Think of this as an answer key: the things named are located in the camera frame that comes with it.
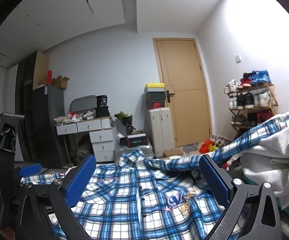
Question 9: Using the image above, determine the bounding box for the bamboo shoe rack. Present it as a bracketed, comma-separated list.
[226, 82, 278, 140]

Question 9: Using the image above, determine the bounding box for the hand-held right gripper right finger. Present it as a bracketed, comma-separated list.
[199, 154, 282, 240]

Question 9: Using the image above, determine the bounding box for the white drawer desk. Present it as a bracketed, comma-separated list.
[55, 116, 117, 163]

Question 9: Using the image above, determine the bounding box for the silver hard suitcase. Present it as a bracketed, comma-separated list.
[113, 144, 153, 164]

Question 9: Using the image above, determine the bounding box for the black shoe box red stripe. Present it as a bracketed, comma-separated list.
[120, 133, 148, 147]

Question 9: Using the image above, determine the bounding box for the orange plastic bag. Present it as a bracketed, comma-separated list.
[199, 140, 221, 154]

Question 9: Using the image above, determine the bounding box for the small cardboard box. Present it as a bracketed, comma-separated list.
[164, 149, 183, 158]

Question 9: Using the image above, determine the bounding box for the green wrapped bouquet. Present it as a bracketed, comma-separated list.
[115, 111, 133, 127]

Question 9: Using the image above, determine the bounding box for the flat cardboard sheet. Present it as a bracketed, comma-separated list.
[33, 50, 50, 90]

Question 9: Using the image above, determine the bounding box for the blue plaid shirt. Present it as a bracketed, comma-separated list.
[21, 112, 289, 240]

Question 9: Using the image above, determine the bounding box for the light grey cloth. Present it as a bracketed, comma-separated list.
[239, 120, 289, 209]

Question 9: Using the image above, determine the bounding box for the dark grey shoe box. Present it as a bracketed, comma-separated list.
[144, 92, 166, 102]

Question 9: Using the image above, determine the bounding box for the black cabinet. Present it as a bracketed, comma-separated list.
[32, 84, 70, 169]

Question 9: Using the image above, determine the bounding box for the open cardboard box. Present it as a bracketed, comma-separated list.
[52, 76, 70, 90]

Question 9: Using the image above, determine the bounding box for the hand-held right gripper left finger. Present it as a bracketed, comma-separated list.
[15, 154, 97, 240]

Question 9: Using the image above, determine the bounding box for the wooden door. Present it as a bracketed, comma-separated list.
[152, 37, 213, 148]

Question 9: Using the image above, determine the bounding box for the tall black wardrobe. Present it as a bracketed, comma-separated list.
[15, 50, 50, 163]

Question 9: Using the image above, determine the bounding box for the pile of wrappers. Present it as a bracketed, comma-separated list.
[55, 110, 96, 125]

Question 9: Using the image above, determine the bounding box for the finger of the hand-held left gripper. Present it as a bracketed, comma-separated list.
[15, 164, 42, 178]

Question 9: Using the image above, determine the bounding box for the white curtain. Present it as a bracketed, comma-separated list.
[0, 65, 19, 120]

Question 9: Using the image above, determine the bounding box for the white hard suitcase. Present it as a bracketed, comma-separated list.
[144, 107, 178, 158]

